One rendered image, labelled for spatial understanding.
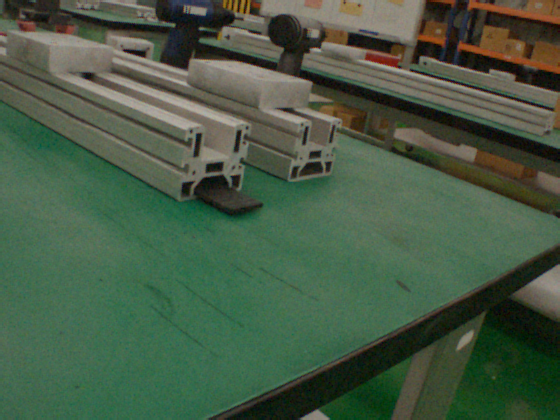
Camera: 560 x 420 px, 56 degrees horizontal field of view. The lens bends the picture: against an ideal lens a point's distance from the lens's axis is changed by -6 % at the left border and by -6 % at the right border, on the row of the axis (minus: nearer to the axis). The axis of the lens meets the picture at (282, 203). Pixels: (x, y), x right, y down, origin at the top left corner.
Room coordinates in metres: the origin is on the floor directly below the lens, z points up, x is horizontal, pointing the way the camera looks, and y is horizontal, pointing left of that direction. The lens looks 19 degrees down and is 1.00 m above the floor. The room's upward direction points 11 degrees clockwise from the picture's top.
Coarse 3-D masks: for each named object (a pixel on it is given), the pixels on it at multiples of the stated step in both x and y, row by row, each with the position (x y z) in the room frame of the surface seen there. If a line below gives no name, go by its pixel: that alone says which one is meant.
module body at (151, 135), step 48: (0, 48) 0.92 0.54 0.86; (0, 96) 0.88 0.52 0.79; (48, 96) 0.76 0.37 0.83; (96, 96) 0.68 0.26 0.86; (144, 96) 0.74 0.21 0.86; (96, 144) 0.68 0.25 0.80; (144, 144) 0.61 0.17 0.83; (192, 144) 0.58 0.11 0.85; (240, 144) 0.64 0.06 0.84; (192, 192) 0.58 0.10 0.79
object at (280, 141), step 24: (120, 72) 1.00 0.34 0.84; (144, 72) 0.93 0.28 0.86; (168, 72) 1.00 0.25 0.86; (192, 96) 0.87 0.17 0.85; (216, 96) 0.82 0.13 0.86; (264, 120) 0.76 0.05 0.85; (288, 120) 0.73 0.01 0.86; (312, 120) 0.80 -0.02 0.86; (336, 120) 0.79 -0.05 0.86; (264, 144) 0.76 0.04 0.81; (288, 144) 0.72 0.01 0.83; (312, 144) 0.78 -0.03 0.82; (336, 144) 0.80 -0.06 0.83; (264, 168) 0.74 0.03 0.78; (288, 168) 0.72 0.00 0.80; (312, 168) 0.79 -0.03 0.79
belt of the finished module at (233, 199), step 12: (204, 180) 0.63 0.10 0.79; (216, 180) 0.64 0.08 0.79; (204, 192) 0.59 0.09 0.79; (216, 192) 0.60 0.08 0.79; (228, 192) 0.60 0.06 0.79; (240, 192) 0.61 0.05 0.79; (216, 204) 0.56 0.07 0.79; (228, 204) 0.56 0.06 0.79; (240, 204) 0.57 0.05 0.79; (252, 204) 0.58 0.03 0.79
